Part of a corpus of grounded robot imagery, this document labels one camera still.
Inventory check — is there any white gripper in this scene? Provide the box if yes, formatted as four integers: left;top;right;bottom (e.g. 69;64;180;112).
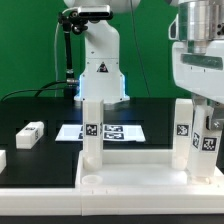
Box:
172;40;224;131

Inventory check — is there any white desk top tray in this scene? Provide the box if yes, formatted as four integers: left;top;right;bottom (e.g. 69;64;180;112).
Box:
75;150;224;195

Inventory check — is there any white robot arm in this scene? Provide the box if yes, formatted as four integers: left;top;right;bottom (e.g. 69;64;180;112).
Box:
64;0;224;130

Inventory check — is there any fiducial marker sheet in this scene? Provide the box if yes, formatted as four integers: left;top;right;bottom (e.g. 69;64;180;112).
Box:
56;124;145;142

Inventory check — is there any white front fence bar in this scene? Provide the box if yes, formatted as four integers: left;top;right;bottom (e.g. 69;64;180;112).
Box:
0;186;224;216

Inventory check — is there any white left fence block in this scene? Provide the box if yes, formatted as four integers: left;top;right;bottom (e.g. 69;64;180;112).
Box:
0;150;7;174

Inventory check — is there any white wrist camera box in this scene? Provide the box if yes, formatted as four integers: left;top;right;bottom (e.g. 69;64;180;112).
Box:
168;15;179;40

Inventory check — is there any black camera on mount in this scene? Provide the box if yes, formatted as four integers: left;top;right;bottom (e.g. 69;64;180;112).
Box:
77;5;111;19

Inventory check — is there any black cable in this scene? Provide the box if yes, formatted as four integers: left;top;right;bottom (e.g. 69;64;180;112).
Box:
0;79;69;103

